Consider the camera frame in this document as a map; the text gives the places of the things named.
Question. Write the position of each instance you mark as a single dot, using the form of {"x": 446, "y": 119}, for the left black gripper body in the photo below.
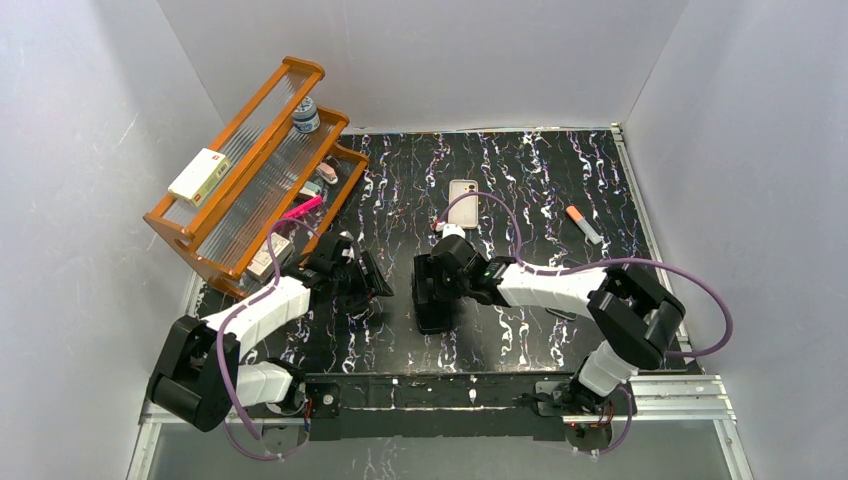
{"x": 370, "y": 275}

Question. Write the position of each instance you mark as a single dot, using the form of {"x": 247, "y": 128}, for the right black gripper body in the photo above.
{"x": 431, "y": 291}

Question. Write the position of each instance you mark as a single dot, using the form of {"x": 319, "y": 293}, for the beige phone case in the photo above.
{"x": 465, "y": 210}

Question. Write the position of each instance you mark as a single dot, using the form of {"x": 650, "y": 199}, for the silver-edged smartphone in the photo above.
{"x": 562, "y": 315}

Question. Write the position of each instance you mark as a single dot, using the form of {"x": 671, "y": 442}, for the black phone case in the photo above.
{"x": 373, "y": 278}

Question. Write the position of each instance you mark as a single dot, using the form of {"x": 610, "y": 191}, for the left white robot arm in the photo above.
{"x": 199, "y": 375}

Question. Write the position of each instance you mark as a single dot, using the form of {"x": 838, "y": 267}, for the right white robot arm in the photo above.
{"x": 637, "y": 316}

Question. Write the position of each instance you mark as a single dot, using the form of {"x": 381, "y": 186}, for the small grey cardboard box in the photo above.
{"x": 262, "y": 265}

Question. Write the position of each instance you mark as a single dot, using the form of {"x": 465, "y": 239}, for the pink highlighter marker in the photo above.
{"x": 304, "y": 208}

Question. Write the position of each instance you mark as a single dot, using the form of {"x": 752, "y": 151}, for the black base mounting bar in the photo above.
{"x": 538, "y": 405}

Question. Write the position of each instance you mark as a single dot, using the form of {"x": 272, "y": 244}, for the small grey white eraser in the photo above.
{"x": 305, "y": 193}

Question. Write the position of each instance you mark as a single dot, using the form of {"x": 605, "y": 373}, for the pink white small stapler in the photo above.
{"x": 327, "y": 173}

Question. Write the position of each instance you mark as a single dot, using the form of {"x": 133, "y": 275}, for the orange wooden shelf rack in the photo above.
{"x": 271, "y": 163}

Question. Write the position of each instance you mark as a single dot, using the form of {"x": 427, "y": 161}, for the orange capped white marker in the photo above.
{"x": 591, "y": 235}

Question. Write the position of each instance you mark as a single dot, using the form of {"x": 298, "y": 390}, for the blue white ceramic jar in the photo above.
{"x": 305, "y": 117}

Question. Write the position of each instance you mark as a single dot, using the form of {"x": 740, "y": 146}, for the white red box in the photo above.
{"x": 200, "y": 177}

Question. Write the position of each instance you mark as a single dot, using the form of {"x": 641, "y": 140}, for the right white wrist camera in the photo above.
{"x": 446, "y": 229}

